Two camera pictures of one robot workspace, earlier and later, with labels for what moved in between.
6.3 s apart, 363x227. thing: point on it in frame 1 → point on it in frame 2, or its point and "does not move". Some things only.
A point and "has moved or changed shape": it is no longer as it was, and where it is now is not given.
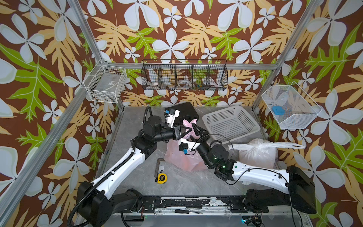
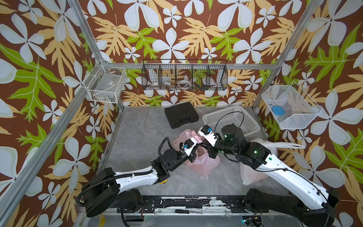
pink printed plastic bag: [177, 159] has moved or changed shape
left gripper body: [175, 130] → [190, 157]
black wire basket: [184, 74] does not move
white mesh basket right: [291, 106] does not move
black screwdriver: [179, 211] does not move
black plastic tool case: [187, 112] does not move
